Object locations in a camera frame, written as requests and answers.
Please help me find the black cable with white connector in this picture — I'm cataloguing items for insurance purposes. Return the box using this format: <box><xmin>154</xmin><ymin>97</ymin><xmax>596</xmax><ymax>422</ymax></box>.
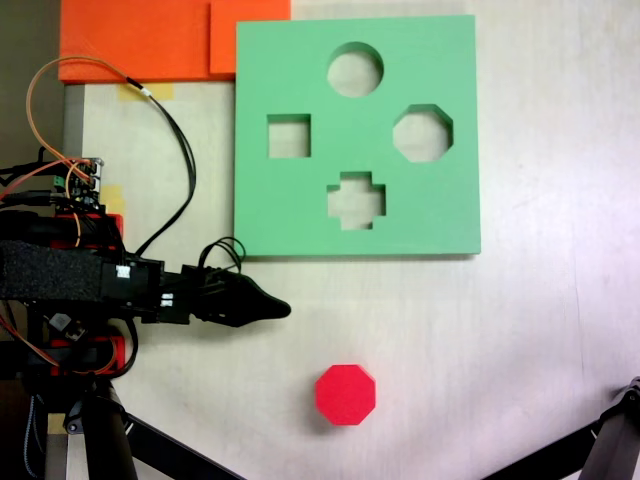
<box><xmin>124</xmin><ymin>77</ymin><xmax>197</xmax><ymax>257</ymax></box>

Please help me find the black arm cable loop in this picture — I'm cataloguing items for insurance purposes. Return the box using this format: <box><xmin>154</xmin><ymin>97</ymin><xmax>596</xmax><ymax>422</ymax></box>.
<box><xmin>198</xmin><ymin>237</ymin><xmax>247</xmax><ymax>275</ymax></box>

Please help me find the black white braided cable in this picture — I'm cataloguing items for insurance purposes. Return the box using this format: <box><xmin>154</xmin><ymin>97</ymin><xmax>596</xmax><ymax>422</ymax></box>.
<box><xmin>22</xmin><ymin>394</ymin><xmax>42</xmax><ymax>479</ymax></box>

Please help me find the yellow masking tape strip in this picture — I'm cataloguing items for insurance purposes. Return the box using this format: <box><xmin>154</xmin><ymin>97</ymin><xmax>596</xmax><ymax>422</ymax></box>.
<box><xmin>118</xmin><ymin>83</ymin><xmax>175</xmax><ymax>101</ymax></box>

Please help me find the black power circuit board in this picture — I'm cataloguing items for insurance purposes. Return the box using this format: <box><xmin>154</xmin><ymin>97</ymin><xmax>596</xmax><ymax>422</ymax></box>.
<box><xmin>47</xmin><ymin>312</ymin><xmax>87</xmax><ymax>344</ymax></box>

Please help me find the circuit board with green terminal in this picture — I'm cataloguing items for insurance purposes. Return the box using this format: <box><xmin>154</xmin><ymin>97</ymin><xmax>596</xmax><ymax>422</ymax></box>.
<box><xmin>52</xmin><ymin>157</ymin><xmax>106</xmax><ymax>211</ymax></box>

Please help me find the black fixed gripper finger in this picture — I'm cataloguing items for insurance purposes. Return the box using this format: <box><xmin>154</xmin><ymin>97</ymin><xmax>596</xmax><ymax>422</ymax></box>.
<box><xmin>224</xmin><ymin>273</ymin><xmax>293</xmax><ymax>329</ymax></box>

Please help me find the black usb cable plug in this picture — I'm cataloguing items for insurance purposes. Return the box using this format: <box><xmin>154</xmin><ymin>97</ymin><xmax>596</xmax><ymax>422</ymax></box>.
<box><xmin>0</xmin><ymin>189</ymin><xmax>55</xmax><ymax>206</ymax></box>

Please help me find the large orange flat block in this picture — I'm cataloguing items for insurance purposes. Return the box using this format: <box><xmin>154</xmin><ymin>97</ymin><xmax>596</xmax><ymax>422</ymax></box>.
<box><xmin>58</xmin><ymin>0</ymin><xmax>212</xmax><ymax>85</ymax></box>

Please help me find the red base clamp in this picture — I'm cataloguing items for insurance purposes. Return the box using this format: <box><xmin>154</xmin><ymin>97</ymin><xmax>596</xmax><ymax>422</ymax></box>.
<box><xmin>49</xmin><ymin>212</ymin><xmax>125</xmax><ymax>250</ymax></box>
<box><xmin>49</xmin><ymin>335</ymin><xmax>126</xmax><ymax>376</ymax></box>

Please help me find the yellow masking tape piece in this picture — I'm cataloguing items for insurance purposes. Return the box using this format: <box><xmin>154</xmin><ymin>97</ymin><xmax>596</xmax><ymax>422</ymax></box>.
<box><xmin>102</xmin><ymin>184</ymin><xmax>126</xmax><ymax>216</ymax></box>

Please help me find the thin orange wire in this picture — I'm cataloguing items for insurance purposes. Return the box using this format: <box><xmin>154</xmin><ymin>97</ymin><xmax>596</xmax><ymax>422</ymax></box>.
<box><xmin>0</xmin><ymin>309</ymin><xmax>120</xmax><ymax>376</ymax></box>

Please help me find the red octagonal block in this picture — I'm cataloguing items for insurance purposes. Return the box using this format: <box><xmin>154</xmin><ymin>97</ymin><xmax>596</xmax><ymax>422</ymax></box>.
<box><xmin>314</xmin><ymin>363</ymin><xmax>377</xmax><ymax>427</ymax></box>

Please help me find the green shape sorting board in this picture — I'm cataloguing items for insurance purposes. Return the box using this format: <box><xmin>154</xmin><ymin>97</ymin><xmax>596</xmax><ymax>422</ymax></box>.
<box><xmin>232</xmin><ymin>14</ymin><xmax>482</xmax><ymax>260</ymax></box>

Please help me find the black tripod leg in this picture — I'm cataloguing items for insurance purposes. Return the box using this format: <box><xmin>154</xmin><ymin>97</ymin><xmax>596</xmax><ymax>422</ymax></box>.
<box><xmin>479</xmin><ymin>419</ymin><xmax>601</xmax><ymax>480</ymax></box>
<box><xmin>79</xmin><ymin>389</ymin><xmax>140</xmax><ymax>480</ymax></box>
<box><xmin>122</xmin><ymin>412</ymin><xmax>246</xmax><ymax>480</ymax></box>
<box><xmin>579</xmin><ymin>377</ymin><xmax>640</xmax><ymax>480</ymax></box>

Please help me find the long orange wire loop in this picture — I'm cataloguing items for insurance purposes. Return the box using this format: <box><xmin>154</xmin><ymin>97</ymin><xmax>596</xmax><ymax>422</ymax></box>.
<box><xmin>25</xmin><ymin>56</ymin><xmax>132</xmax><ymax>184</ymax></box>

